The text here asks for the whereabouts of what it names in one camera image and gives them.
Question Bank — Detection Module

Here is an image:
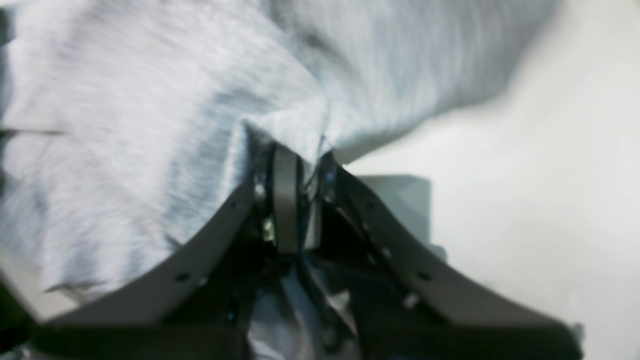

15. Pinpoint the grey T-shirt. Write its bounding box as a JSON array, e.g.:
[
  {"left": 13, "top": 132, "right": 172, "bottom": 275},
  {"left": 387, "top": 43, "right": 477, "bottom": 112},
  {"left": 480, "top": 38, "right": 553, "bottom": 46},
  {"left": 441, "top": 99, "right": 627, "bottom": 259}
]
[{"left": 1, "top": 0, "right": 558, "bottom": 360}]

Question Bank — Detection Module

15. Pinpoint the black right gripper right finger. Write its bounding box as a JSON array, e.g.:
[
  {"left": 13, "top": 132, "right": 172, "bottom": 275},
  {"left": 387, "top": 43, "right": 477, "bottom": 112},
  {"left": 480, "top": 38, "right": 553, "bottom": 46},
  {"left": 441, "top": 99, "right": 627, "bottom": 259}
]
[{"left": 305, "top": 153, "right": 583, "bottom": 360}]

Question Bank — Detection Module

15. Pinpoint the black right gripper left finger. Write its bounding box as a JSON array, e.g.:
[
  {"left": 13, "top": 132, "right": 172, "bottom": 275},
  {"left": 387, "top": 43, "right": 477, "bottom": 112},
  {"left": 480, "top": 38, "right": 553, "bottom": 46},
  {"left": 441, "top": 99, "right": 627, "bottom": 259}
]
[{"left": 30, "top": 145, "right": 301, "bottom": 360}]

